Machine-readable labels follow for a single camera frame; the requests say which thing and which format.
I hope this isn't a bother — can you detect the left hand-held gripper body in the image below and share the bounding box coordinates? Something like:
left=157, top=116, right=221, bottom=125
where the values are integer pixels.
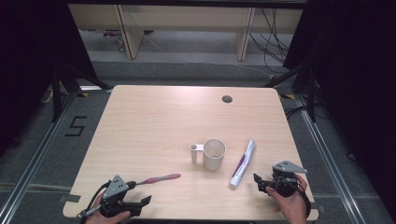
left=99, top=175, right=143, bottom=218

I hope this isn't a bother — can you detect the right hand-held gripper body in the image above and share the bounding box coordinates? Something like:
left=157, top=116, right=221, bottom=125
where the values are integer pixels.
left=269, top=160, right=309, bottom=199

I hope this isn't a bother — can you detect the white purple toothpaste tube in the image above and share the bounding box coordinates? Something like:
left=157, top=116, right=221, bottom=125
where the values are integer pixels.
left=229, top=138, right=258, bottom=189

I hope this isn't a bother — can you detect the pink toothbrush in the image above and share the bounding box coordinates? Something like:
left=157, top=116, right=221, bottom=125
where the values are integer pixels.
left=135, top=173, right=182, bottom=187

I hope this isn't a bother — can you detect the white cup with holder handle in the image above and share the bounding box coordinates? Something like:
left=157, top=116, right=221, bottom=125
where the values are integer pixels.
left=190, top=138, right=227, bottom=172

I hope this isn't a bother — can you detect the person's left hand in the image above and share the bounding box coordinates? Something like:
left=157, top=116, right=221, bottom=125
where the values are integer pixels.
left=85, top=192, right=132, bottom=224

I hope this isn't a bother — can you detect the person's right hand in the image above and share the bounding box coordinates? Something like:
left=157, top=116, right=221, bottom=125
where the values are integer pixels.
left=265, top=174, right=309, bottom=224

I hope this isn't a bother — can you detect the black metal stand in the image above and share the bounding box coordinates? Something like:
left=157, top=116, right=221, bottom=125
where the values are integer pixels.
left=262, top=60, right=318, bottom=123
left=49, top=60, right=111, bottom=123

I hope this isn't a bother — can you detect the black curtain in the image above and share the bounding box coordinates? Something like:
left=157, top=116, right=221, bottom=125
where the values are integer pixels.
left=0, top=0, right=99, bottom=157
left=283, top=0, right=396, bottom=216

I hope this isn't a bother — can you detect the light wooden bench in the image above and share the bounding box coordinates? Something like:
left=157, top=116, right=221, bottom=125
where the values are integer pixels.
left=67, top=3, right=304, bottom=63

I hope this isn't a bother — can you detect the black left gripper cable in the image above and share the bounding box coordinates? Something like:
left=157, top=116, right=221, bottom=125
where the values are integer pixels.
left=79, top=179, right=112, bottom=224

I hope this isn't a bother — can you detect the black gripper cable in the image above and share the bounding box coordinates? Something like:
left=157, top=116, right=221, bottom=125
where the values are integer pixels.
left=79, top=179, right=112, bottom=224
left=271, top=175, right=313, bottom=219

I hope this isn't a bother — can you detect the grey cable plug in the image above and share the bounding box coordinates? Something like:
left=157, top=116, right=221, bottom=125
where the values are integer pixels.
left=77, top=205, right=103, bottom=218

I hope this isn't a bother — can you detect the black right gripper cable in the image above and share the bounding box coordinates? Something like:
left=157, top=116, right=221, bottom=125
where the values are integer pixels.
left=271, top=175, right=313, bottom=219

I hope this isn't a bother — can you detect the aluminium floor rail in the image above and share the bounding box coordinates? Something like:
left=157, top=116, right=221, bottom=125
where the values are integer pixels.
left=293, top=92, right=367, bottom=224
left=0, top=91, right=78, bottom=224

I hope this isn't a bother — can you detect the black floor cable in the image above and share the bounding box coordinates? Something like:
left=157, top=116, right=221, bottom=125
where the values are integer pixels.
left=284, top=105, right=310, bottom=121

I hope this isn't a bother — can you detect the bundle of black hanging cables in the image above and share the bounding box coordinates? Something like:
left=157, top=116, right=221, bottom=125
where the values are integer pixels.
left=248, top=8, right=291, bottom=75

